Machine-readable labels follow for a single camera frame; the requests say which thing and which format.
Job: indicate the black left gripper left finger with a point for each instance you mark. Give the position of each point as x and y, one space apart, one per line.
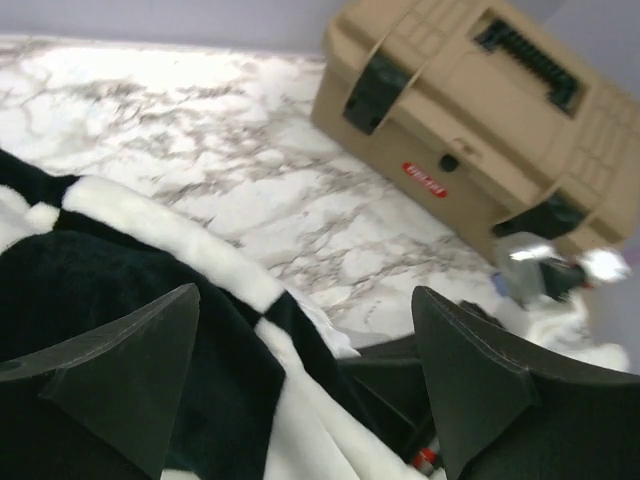
101 405

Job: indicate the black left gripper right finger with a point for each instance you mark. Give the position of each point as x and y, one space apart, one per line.
507 409

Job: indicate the white pillow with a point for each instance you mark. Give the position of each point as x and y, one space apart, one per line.
561 327

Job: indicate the tan plastic toolbox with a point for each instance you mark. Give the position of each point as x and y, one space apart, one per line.
484 119

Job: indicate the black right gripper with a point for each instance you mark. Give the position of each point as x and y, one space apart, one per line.
389 380

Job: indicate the black and white checkered pillowcase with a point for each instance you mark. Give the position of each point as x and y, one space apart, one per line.
264 397

